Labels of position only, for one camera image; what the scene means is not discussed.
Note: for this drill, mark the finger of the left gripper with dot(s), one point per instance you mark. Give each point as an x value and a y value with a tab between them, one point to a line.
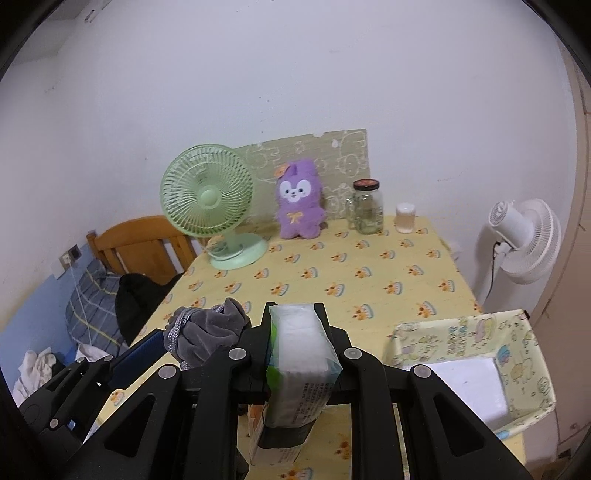
70	402
127	368

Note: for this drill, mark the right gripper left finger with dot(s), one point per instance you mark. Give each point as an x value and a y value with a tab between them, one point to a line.
184	424

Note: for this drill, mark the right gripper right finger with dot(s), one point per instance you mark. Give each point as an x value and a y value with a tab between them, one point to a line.
388	423

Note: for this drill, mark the grey knit gloves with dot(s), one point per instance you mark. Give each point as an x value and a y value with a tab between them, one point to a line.
193	334

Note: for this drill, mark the clothes pile on bed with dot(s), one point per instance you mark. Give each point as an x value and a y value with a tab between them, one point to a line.
35	370

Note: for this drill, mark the black clothing on chair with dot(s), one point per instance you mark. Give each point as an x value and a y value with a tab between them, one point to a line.
136	300

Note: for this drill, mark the plaid grey pillow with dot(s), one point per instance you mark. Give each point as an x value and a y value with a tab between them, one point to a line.
90	312

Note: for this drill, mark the wooden chair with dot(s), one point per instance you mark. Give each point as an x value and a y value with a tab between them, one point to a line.
150	246

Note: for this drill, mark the patterned fabric storage box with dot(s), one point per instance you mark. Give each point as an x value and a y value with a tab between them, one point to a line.
493	362

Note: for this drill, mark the yellow cake print tablecloth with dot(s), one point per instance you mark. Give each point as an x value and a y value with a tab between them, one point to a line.
368	284

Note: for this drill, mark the green desk fan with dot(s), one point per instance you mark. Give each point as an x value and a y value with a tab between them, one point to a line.
206	193

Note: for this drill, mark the beige door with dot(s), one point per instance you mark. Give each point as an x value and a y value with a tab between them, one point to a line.
562	318

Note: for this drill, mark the cotton swab container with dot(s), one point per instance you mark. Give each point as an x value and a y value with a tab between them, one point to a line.
405	218

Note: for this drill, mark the glass jar with lid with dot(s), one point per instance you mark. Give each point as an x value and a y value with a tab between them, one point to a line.
366	207

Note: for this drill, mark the purple plush bunny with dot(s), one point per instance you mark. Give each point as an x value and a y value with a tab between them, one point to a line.
299	200

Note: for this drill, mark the white standing fan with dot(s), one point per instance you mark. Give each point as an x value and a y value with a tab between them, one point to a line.
531	236

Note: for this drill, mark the beige patterned board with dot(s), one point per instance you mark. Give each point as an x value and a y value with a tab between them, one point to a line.
340	158

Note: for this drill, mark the wall power outlet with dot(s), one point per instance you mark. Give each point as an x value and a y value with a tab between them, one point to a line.
68	258

